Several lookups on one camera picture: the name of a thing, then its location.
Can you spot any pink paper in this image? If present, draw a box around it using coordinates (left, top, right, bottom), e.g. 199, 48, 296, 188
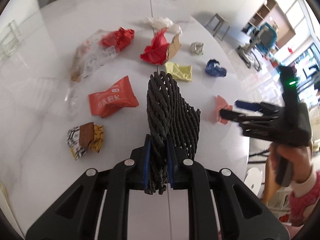
211, 94, 234, 125

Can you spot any black woven mesh mat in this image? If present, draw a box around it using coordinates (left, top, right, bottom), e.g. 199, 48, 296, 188
144, 72, 201, 195

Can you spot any orange snack packet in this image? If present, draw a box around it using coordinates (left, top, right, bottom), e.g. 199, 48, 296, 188
88, 76, 139, 118

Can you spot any person's right hand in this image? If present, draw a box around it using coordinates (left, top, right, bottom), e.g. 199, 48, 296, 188
269, 142, 312, 183

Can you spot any blue crumpled wrapper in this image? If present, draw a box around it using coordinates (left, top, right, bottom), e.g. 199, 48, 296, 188
205, 59, 227, 77

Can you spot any yellow crumpled paper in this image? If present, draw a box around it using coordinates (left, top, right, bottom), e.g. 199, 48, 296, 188
165, 62, 193, 81

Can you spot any brown patterned snack wrapper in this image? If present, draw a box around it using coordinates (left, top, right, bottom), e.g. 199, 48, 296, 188
67, 122, 104, 160

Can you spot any green white crumpled wrapper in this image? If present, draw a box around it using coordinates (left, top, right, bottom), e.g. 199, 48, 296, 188
189, 42, 204, 56

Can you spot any teal baby chair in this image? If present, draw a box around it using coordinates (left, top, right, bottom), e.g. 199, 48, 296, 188
237, 22, 279, 71

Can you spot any grey stool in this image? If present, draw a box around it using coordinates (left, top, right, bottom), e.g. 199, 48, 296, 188
204, 13, 231, 41

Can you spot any red paper with cardboard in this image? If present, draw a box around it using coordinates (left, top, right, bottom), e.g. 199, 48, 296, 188
140, 28, 181, 65

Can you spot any wooden bookshelf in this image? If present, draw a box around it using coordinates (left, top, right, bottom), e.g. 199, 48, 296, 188
241, 0, 296, 49

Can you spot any white crumpled tissue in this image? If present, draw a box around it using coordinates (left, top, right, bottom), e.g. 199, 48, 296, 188
144, 17, 182, 34

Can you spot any clear plastic bag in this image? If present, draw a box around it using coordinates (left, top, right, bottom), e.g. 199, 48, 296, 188
65, 29, 118, 116

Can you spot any red crumpled wrapper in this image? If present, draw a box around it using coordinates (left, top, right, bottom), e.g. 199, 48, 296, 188
99, 27, 135, 53

